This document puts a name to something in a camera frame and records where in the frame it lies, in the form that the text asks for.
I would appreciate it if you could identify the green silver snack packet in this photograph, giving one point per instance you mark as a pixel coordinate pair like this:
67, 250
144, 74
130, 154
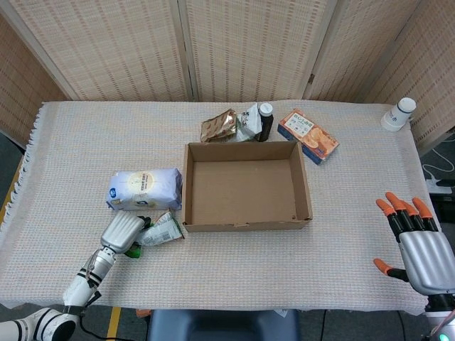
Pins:
161, 232

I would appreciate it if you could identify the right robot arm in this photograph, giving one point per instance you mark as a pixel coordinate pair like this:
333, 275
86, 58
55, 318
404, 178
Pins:
442, 316

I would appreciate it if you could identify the dark bottle white cap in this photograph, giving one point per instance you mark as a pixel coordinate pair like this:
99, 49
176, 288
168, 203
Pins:
266, 124

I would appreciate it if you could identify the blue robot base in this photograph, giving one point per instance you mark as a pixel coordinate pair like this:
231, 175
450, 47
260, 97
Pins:
224, 325

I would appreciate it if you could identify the open brown cardboard box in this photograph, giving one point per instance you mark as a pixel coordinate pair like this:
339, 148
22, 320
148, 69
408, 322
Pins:
245, 184

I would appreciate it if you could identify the gold brown snack bag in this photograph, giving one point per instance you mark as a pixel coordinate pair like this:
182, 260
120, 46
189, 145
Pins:
218, 128

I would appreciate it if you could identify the white power strip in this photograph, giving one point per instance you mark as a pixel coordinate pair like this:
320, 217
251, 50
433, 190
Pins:
439, 186

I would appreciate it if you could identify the orange biscuit box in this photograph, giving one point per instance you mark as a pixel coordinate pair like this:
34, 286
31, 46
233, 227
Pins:
307, 135

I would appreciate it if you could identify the right orange-tipped robot hand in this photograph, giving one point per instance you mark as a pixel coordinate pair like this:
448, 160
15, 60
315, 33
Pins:
426, 263

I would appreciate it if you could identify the left black-fingered robot hand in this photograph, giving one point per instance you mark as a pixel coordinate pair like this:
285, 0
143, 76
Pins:
121, 232

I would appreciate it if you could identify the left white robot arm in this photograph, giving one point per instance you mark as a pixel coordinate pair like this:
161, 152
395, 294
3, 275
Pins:
80, 286

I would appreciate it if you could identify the woven bamboo folding screen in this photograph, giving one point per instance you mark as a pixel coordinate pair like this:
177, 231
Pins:
124, 53

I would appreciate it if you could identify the beige woven tablecloth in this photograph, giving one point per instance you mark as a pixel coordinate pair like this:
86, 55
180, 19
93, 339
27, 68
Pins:
249, 270

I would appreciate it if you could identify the lavender tissue pack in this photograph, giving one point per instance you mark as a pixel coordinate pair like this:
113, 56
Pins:
145, 190

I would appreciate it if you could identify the metal screen hinge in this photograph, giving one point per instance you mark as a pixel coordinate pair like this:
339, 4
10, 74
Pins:
311, 79

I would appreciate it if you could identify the white crumpled snack bag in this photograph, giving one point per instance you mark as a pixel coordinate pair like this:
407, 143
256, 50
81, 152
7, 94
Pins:
249, 122

